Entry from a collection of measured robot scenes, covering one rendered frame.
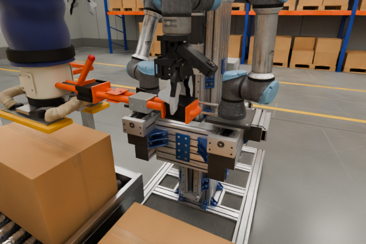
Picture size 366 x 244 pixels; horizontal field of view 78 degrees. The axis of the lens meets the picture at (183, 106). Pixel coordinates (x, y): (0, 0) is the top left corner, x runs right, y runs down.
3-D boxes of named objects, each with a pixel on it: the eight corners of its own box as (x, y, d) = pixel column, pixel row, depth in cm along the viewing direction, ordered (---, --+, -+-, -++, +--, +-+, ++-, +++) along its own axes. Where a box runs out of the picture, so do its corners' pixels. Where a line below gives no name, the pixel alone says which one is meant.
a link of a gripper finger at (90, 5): (103, 11, 113) (92, -6, 112) (95, 11, 108) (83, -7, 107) (99, 14, 115) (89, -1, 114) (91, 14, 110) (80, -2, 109)
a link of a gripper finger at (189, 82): (179, 95, 75) (173, 72, 69) (195, 98, 72) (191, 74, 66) (175, 101, 73) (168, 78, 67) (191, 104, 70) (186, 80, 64)
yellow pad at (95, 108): (40, 101, 107) (38, 90, 105) (59, 94, 116) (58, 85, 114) (92, 114, 93) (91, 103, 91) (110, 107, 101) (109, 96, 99)
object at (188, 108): (160, 118, 66) (160, 102, 64) (174, 109, 72) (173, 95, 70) (187, 124, 62) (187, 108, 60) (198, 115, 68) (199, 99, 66)
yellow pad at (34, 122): (-6, 115, 92) (-9, 103, 90) (20, 107, 100) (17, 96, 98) (48, 134, 77) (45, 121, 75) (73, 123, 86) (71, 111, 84)
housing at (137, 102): (128, 110, 72) (127, 97, 70) (141, 103, 77) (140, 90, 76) (146, 114, 69) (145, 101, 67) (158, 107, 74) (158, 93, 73)
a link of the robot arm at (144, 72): (145, 89, 127) (143, 65, 122) (134, 84, 137) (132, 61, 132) (163, 85, 133) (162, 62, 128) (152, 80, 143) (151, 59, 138)
